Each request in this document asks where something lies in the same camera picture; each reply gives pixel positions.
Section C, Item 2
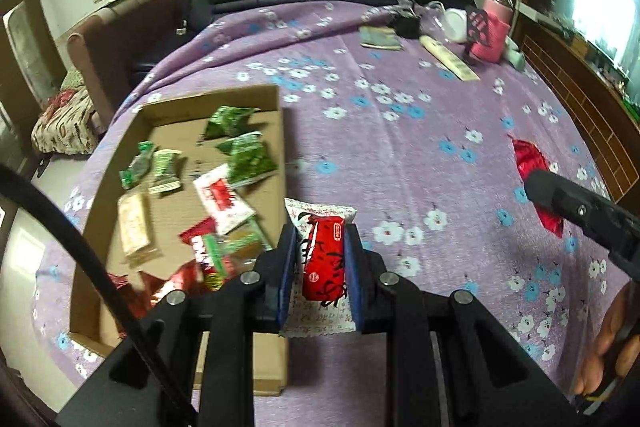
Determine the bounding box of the green booklet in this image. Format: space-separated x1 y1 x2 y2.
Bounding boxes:
359 25 403 52

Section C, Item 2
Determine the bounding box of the clear green striped biscuit packet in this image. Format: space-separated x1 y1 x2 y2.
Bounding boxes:
202 219 273 280

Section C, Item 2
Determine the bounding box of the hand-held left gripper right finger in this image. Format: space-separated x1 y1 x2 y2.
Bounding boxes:
344 223 583 427

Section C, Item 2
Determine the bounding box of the beige snack bar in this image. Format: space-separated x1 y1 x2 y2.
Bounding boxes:
117 192 160 265

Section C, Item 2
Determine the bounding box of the wooden television cabinet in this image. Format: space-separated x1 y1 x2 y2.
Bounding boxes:
502 0 640 208

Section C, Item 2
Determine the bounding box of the cardboard box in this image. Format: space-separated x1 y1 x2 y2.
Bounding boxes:
69 84 292 398

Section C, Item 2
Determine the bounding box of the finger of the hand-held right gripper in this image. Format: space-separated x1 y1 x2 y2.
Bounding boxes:
525 169 640 280

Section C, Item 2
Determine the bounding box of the red snack bar packet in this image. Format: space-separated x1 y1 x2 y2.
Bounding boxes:
179 217 221 268

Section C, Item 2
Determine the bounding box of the white jar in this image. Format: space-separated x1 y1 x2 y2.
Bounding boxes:
444 8 471 44

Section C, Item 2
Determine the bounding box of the floral cushion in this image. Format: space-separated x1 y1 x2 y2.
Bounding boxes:
31 67 103 155

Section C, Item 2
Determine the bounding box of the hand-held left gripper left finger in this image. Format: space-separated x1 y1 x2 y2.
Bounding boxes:
57 222 301 427

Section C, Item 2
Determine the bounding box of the purple floral tablecloth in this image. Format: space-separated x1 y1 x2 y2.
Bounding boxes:
30 0 631 427

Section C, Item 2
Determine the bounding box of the small green snack packet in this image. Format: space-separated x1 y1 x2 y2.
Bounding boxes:
202 105 260 140

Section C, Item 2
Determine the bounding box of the black remote control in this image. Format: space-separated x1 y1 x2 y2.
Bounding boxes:
537 16 571 38

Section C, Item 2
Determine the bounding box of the large green pea snack packet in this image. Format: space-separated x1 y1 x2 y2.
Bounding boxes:
215 131 279 188

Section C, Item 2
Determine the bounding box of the clear plastic cup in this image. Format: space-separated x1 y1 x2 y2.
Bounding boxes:
417 2 448 35

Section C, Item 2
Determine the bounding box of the black cable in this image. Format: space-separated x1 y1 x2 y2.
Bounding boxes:
0 164 193 427

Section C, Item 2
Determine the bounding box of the green and white candy packet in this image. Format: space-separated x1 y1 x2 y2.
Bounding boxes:
119 141 155 190
149 149 183 198

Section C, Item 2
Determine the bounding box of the brown armchair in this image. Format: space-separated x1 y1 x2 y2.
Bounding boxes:
67 0 188 128

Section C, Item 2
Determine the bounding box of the red foil snack packet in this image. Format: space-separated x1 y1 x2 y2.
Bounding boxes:
107 272 146 313
137 262 211 308
507 138 567 239

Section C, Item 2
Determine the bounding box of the wooden glass door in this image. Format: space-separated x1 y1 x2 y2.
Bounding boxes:
0 0 66 148

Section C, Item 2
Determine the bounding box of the pink thermos bottle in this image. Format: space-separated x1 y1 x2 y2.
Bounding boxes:
470 0 516 64

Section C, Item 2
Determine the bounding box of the light green cloth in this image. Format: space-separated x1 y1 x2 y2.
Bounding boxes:
502 38 528 72

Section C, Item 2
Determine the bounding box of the person's right hand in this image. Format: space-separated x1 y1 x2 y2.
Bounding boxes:
574 279 640 399

